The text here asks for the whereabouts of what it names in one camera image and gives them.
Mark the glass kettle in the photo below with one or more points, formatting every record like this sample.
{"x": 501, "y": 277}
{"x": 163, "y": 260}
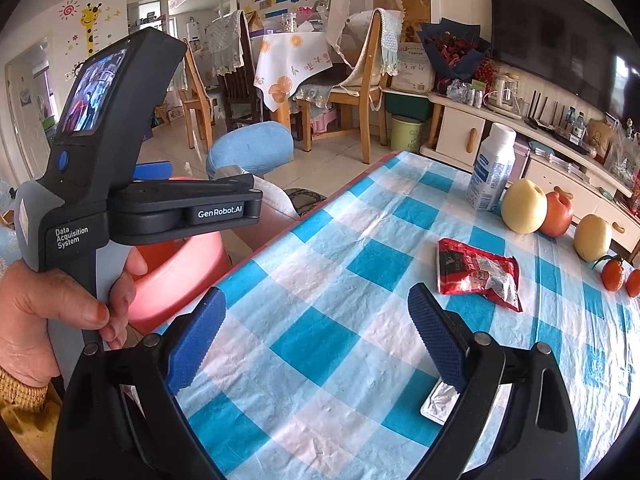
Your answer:
{"x": 502, "y": 97}

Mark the dark wooden chair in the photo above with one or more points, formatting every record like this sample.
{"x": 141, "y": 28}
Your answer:
{"x": 240, "y": 90}

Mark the green waste bin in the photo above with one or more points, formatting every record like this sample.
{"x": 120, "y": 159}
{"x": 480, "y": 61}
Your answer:
{"x": 407, "y": 135}

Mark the small water bottle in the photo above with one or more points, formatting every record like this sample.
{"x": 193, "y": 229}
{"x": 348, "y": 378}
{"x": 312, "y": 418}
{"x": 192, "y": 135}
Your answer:
{"x": 570, "y": 120}
{"x": 580, "y": 124}

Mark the blue plastic stool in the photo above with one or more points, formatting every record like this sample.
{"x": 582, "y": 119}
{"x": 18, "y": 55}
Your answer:
{"x": 152, "y": 170}

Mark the person's left forearm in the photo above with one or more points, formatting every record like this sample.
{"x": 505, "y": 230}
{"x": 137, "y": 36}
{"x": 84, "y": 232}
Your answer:
{"x": 20, "y": 405}

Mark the person's left hand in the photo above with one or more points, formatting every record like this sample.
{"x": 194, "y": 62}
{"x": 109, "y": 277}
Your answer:
{"x": 30, "y": 320}

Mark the person's leg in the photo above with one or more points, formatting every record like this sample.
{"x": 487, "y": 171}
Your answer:
{"x": 250, "y": 147}

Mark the clear plastic bag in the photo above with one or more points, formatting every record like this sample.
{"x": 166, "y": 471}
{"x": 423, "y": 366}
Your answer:
{"x": 624, "y": 152}

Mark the white sack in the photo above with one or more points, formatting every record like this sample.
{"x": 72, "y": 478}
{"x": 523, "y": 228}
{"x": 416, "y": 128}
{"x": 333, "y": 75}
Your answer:
{"x": 412, "y": 70}

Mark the white plastic bottle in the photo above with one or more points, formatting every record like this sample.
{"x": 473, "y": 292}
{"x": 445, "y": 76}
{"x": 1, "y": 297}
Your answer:
{"x": 492, "y": 170}

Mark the white television cabinet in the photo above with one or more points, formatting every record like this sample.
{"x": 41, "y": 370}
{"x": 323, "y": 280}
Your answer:
{"x": 460, "y": 130}

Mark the leafy tangerine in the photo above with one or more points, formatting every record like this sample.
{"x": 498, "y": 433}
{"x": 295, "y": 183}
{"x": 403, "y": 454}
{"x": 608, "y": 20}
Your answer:
{"x": 612, "y": 275}

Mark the black router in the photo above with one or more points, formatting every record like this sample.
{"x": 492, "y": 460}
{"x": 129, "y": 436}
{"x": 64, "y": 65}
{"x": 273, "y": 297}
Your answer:
{"x": 542, "y": 120}

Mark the fruit print tablecloth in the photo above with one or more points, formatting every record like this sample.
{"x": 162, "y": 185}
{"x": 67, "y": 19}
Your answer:
{"x": 295, "y": 65}

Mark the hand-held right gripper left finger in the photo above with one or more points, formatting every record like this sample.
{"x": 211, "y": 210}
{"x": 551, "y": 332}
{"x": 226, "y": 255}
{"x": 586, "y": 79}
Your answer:
{"x": 197, "y": 340}

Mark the black television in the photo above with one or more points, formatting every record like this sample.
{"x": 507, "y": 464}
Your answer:
{"x": 555, "y": 35}

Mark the wooden chair with cushion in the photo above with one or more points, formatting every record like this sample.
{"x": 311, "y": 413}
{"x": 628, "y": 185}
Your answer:
{"x": 370, "y": 75}

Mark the blue checkered tablecloth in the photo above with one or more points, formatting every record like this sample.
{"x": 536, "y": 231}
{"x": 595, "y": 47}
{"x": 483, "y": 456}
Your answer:
{"x": 325, "y": 285}

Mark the brown bag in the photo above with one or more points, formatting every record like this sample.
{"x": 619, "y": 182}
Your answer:
{"x": 597, "y": 135}

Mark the dark wrapped bouquet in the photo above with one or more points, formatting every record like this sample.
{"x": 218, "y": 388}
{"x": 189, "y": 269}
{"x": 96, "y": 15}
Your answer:
{"x": 452, "y": 50}

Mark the pink plastic stool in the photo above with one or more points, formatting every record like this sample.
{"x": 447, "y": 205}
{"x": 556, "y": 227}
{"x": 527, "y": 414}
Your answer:
{"x": 330, "y": 121}

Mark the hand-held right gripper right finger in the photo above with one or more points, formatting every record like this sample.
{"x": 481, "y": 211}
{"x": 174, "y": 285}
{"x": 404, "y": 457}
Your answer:
{"x": 440, "y": 345}

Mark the yellow apple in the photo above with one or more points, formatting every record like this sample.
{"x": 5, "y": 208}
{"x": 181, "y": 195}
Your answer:
{"x": 524, "y": 207}
{"x": 592, "y": 239}

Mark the plain wooden chair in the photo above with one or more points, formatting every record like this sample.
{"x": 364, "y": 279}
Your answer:
{"x": 197, "y": 100}

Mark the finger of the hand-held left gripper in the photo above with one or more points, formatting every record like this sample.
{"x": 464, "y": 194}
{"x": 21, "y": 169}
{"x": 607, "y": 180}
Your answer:
{"x": 220, "y": 213}

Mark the pink plastic basin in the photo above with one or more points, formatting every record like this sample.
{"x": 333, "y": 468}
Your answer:
{"x": 175, "y": 280}

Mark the giraffe wall sticker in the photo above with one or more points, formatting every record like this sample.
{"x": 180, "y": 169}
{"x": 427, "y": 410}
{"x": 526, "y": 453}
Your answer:
{"x": 92, "y": 27}

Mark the red apple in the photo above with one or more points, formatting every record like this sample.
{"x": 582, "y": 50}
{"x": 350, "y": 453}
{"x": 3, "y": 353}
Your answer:
{"x": 557, "y": 215}

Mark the silver blister pack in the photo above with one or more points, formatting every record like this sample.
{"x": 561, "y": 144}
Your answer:
{"x": 440, "y": 400}

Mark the red packet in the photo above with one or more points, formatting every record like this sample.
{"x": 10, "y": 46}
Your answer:
{"x": 475, "y": 275}

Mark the white cloth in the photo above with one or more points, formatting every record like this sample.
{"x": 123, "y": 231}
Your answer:
{"x": 280, "y": 220}

